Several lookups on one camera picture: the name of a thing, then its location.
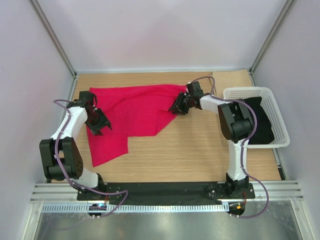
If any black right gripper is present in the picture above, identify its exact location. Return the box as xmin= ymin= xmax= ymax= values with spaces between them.
xmin=168 ymin=92 xmax=194 ymax=116

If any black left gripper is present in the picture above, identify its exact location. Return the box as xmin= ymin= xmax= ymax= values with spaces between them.
xmin=85 ymin=108 xmax=111 ymax=136

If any pink red t shirt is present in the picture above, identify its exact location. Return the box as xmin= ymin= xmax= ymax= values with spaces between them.
xmin=87 ymin=84 xmax=186 ymax=167

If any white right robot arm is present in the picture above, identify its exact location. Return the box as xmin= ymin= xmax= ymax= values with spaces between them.
xmin=168 ymin=79 xmax=257 ymax=198

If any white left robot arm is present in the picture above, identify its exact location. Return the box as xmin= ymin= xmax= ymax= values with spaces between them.
xmin=39 ymin=90 xmax=112 ymax=200

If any folded beige t shirt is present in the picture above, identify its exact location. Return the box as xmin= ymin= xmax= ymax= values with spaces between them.
xmin=210 ymin=69 xmax=253 ymax=97

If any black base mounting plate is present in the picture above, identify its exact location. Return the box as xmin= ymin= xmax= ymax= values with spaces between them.
xmin=76 ymin=181 xmax=256 ymax=202

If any white perforated plastic basket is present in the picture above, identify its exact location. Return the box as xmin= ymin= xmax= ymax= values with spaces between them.
xmin=223 ymin=86 xmax=290 ymax=149

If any black t shirt in basket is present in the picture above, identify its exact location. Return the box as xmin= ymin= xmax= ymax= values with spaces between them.
xmin=244 ymin=96 xmax=275 ymax=145

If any aluminium frame rail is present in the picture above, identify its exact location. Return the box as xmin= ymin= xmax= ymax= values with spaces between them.
xmin=29 ymin=180 xmax=304 ymax=204

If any white slotted cable duct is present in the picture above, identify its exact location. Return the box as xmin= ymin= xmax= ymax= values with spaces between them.
xmin=41 ymin=202 xmax=229 ymax=214

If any left aluminium corner post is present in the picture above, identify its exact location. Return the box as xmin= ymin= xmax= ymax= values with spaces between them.
xmin=29 ymin=0 xmax=78 ymax=78

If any aluminium corner post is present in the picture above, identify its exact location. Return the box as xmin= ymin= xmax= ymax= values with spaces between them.
xmin=248 ymin=0 xmax=296 ymax=76
xmin=29 ymin=0 xmax=78 ymax=78

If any right aluminium corner post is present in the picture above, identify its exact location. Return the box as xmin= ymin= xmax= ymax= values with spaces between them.
xmin=248 ymin=0 xmax=296 ymax=76

